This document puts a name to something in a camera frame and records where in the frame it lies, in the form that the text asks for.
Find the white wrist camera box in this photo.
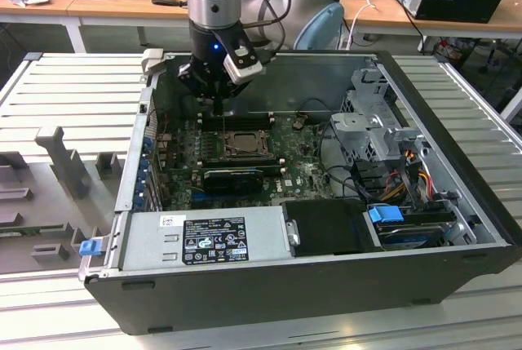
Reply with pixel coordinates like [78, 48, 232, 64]
[222, 37, 265, 86]

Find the blue case latch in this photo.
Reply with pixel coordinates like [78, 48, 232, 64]
[79, 239, 101, 257]

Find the silver shroud handle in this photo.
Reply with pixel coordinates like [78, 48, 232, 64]
[285, 219, 303, 247]

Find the grey parts rack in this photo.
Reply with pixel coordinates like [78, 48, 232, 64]
[0, 125, 128, 276]

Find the hard disk drive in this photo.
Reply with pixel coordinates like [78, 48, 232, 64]
[376, 223, 446, 251]

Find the black graphics card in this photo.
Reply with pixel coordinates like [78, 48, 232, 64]
[201, 167, 264, 196]

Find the wooden desk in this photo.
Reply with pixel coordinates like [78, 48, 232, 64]
[0, 0, 522, 55]

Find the metal socket cover frame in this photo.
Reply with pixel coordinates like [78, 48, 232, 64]
[223, 130, 274, 160]

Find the grey plastic case handle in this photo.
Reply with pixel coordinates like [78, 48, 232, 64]
[140, 48, 166, 78]

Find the coloured wire bundle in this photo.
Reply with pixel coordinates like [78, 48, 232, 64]
[382, 153, 434, 205]

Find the silver square CPU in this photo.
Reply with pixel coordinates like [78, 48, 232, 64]
[232, 134, 263, 152]

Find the white cable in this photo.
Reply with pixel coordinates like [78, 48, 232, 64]
[345, 0, 378, 49]

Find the black RAM stick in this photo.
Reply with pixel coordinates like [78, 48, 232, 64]
[201, 112, 273, 122]
[201, 162, 285, 175]

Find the grey power supply unit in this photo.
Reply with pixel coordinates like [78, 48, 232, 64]
[104, 204, 295, 274]

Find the green motherboard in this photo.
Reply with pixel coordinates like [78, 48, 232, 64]
[162, 112, 340, 211]

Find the black power cable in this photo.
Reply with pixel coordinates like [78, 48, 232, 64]
[386, 0, 427, 51]

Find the grey metal drive cage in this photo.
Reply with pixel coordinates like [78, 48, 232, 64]
[328, 67, 430, 164]

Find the black open PC case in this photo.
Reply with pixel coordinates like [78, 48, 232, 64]
[77, 48, 522, 337]

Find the blue disk carrier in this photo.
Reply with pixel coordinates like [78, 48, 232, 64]
[366, 203, 405, 228]

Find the black plastic shroud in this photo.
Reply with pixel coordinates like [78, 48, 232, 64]
[281, 198, 385, 258]

